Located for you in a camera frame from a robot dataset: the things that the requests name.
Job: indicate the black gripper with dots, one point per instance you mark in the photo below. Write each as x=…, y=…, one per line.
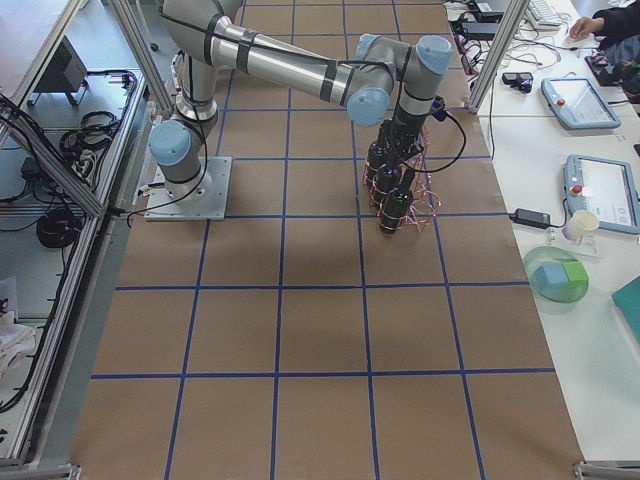
x=406, y=126

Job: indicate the dark glass wine bottle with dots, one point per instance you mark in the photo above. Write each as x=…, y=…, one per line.
x=386, y=179

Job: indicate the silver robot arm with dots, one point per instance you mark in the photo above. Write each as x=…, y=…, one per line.
x=389, y=84

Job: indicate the lying racked wine bottle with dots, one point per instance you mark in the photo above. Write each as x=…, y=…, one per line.
x=377, y=153

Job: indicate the upright-tilted racked wine bottle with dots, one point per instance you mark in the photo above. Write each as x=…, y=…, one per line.
x=397, y=203

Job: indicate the person's hand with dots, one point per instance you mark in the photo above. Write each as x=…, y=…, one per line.
x=584, y=27

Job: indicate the black power adapter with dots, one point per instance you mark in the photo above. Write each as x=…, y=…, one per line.
x=530, y=218

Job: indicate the blue teach pendant far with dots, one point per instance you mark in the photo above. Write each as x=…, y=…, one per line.
x=578, y=104

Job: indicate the blue teach pendant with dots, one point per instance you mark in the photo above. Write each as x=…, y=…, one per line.
x=604, y=187
x=578, y=104

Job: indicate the white paper cup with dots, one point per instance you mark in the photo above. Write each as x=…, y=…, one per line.
x=581, y=223

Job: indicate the green plate with blocks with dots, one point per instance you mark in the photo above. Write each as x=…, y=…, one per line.
x=555, y=274

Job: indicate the blue teach pendant near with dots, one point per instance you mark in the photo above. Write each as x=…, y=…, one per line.
x=604, y=187

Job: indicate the copper wire wine rack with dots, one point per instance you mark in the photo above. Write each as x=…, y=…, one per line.
x=425, y=202

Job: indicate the aluminium frame post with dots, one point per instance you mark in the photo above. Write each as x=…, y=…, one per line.
x=502, y=39

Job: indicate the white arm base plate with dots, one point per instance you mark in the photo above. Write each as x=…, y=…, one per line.
x=203, y=198

